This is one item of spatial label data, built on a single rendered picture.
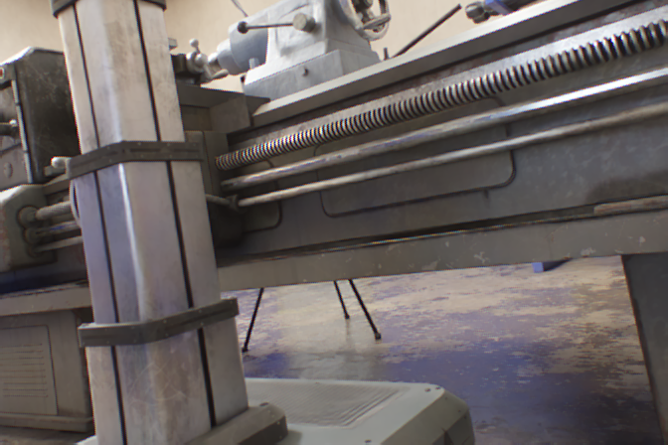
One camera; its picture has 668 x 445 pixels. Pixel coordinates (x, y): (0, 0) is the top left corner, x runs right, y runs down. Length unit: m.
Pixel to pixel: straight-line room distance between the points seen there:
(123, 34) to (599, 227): 0.71
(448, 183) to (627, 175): 0.32
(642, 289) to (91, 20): 0.91
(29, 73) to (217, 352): 1.78
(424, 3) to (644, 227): 4.18
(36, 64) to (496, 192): 1.76
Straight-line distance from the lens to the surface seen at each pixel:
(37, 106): 2.36
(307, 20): 1.56
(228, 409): 0.76
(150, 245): 0.70
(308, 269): 1.21
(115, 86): 0.74
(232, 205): 1.45
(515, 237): 0.99
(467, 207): 1.21
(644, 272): 1.09
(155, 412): 0.71
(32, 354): 2.38
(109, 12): 0.77
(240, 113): 1.51
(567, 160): 1.15
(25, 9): 6.58
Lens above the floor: 0.51
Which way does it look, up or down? 3 degrees up
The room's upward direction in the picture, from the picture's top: 10 degrees counter-clockwise
